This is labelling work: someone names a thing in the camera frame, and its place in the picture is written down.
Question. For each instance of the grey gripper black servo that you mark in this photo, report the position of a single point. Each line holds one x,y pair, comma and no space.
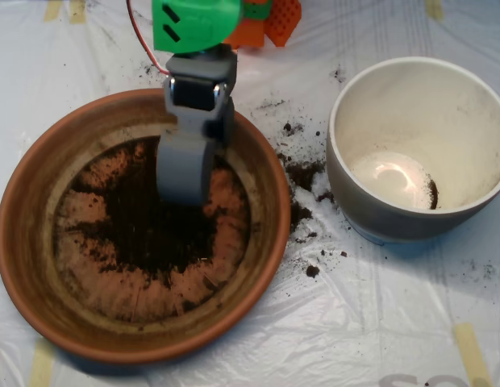
192,95

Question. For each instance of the dark soil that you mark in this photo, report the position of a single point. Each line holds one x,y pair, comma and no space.
153,238
432,193

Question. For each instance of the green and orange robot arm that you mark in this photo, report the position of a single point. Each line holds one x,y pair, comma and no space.
193,24

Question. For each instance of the spilled soil pile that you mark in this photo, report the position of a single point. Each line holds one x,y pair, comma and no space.
302,171

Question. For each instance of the white ceramic pot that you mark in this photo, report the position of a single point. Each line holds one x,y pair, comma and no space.
395,225

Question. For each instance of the terracotta saucer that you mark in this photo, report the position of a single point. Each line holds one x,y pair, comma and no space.
145,350

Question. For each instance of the beige masking tape strip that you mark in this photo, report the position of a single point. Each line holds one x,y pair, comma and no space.
41,367
77,11
52,10
472,354
434,8

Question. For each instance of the clear plastic sheet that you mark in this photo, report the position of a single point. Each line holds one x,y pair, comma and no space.
355,322

